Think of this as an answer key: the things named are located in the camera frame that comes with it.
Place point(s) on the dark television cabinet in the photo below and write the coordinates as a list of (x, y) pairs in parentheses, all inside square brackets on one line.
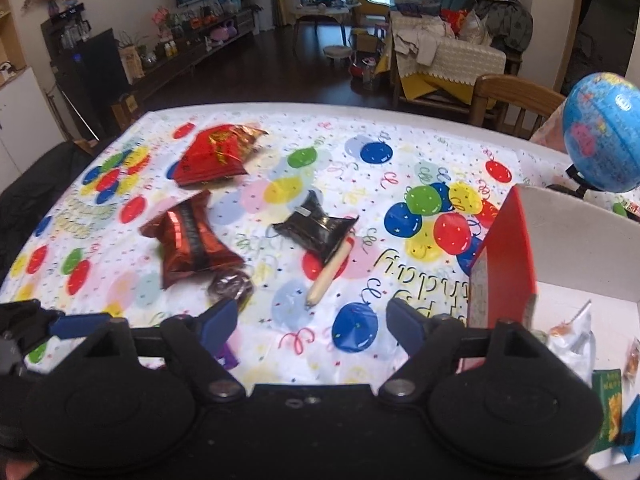
[(190, 60)]

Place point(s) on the large red snack bag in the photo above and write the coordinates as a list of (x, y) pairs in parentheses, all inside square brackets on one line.
[(210, 157)]

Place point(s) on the small colourful box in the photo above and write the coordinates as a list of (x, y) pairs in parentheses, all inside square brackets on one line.
[(627, 208)]

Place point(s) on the person's left hand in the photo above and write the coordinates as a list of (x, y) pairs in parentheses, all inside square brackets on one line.
[(15, 471)]

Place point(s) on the black tall cabinet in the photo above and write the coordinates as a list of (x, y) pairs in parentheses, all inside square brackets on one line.
[(95, 80)]

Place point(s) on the sofa with cloth covers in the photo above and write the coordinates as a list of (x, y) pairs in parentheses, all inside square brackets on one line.
[(470, 60)]

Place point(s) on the gold candy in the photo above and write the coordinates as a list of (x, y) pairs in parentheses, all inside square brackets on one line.
[(634, 357)]

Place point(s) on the red cardboard box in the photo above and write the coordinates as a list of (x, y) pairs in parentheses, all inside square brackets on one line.
[(510, 250)]

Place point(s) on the beige paper bag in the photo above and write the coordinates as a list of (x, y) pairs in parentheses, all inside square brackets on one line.
[(132, 62)]

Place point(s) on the white snack packet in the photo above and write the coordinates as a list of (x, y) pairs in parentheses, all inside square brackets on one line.
[(570, 347)]

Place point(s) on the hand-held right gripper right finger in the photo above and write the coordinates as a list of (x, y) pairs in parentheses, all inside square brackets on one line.
[(405, 325)]

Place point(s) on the dark red foil snack packet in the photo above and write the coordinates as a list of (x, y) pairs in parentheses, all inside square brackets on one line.
[(190, 245)]

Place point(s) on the black jacket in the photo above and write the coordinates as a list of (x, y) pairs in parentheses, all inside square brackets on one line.
[(30, 195)]

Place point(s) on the white coffee table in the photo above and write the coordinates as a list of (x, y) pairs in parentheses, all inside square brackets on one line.
[(325, 12)]

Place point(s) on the blue desk globe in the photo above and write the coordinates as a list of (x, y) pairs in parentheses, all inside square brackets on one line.
[(600, 135)]

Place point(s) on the round white stool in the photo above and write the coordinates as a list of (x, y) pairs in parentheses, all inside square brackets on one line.
[(338, 52)]

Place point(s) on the pink cloth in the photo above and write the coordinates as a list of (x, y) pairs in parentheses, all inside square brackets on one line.
[(547, 127)]

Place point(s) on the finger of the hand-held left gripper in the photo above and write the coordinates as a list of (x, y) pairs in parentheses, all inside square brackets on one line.
[(75, 325)]

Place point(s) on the wooden wall shelf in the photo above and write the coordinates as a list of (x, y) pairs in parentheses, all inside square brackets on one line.
[(7, 30)]

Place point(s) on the balloon print tablecloth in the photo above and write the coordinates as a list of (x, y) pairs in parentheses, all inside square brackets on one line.
[(280, 310)]

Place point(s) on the chocolate cookie clear packet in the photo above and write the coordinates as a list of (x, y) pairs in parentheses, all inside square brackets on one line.
[(231, 285)]

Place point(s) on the white low cabinet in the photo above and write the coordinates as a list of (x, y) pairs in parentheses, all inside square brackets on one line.
[(25, 125)]

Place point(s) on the blue cookie packet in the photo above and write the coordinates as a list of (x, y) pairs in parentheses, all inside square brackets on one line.
[(632, 452)]

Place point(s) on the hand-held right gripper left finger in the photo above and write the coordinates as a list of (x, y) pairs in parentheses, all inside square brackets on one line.
[(219, 327)]

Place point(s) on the black snack packet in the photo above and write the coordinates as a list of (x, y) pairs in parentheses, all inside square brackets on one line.
[(315, 230)]

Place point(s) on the green cracker packet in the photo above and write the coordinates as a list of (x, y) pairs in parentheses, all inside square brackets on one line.
[(607, 405)]

